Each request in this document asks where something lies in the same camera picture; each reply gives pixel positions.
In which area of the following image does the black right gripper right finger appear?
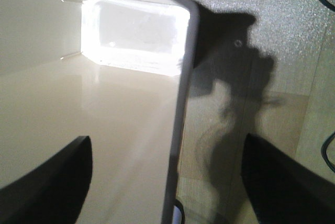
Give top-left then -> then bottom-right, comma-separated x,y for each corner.
241,133 -> 334,223

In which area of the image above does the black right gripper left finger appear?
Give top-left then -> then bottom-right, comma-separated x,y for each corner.
1,136 -> 93,223

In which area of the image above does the white plastic trash bin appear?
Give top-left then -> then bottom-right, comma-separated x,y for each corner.
1,0 -> 199,223

